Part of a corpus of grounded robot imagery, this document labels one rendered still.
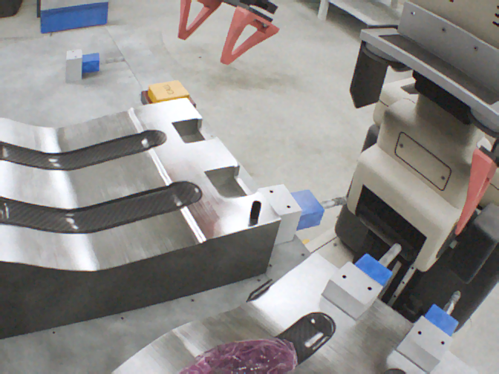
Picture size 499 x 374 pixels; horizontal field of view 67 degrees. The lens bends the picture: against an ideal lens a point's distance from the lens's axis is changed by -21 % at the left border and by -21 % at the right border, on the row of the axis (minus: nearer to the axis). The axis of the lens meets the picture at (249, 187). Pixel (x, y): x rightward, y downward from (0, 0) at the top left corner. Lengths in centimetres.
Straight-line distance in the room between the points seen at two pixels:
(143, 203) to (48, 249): 14
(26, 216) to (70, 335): 14
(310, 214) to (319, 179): 148
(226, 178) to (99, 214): 17
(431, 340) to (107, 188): 39
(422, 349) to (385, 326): 6
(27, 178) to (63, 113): 33
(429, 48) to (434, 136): 16
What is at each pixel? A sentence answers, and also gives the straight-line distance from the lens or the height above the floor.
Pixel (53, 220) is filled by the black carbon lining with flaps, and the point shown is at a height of 89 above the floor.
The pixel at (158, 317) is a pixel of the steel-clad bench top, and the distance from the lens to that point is 49.
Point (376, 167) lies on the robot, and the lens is 79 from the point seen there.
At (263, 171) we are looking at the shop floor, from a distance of 202.
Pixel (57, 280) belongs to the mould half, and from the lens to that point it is 43.
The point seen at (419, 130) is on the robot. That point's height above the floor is 89.
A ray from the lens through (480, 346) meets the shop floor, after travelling 178.
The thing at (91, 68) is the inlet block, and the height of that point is 82.
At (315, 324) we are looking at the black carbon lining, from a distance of 45.
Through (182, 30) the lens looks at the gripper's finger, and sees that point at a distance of 61.
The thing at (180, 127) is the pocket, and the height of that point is 88.
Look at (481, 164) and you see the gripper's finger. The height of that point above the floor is 106.
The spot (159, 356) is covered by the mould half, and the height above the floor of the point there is 90.
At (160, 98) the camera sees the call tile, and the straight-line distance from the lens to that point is 77.
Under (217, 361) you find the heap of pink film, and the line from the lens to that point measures 34.
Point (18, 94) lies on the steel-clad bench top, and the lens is 93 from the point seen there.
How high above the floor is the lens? 122
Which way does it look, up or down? 39 degrees down
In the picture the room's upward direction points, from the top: 11 degrees clockwise
